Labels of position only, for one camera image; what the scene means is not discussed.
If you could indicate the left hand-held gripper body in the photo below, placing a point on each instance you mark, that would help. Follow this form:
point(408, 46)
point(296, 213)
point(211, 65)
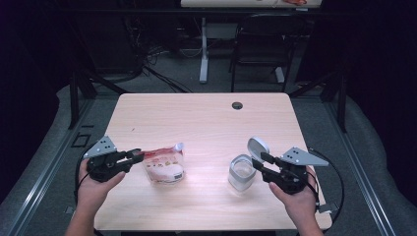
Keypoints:
point(105, 164)

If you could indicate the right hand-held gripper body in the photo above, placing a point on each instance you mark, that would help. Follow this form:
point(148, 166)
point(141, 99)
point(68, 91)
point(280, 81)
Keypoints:
point(290, 178)

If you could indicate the white lidded container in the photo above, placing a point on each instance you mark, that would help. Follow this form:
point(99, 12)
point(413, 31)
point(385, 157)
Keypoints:
point(242, 173)

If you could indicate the red and white spouted pouch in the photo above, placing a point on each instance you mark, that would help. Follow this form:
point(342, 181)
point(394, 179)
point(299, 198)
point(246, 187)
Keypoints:
point(164, 167)

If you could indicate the person's right hand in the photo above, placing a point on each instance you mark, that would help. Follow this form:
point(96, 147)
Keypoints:
point(301, 205)

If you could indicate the person's left hand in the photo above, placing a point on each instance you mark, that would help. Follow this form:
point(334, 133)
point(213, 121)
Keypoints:
point(91, 193)

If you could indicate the black table grommet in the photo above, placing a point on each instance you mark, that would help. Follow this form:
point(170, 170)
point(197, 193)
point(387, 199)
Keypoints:
point(237, 105)

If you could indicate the black metal stand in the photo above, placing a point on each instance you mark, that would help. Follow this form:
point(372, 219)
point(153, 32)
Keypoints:
point(74, 98)
point(342, 105)

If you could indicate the white-legged desk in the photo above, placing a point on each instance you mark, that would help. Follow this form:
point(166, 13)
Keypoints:
point(204, 65)

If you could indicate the black folding chair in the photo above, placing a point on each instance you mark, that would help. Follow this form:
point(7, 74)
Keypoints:
point(267, 46)

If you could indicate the orange object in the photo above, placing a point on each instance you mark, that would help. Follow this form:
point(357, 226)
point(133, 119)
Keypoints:
point(295, 2)

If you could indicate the black floor socket frame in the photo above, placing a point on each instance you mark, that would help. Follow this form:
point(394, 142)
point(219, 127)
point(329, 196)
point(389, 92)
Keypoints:
point(74, 141)

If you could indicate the grey metal floor rail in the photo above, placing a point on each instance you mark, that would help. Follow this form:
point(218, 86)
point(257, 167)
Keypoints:
point(49, 170)
point(357, 170)

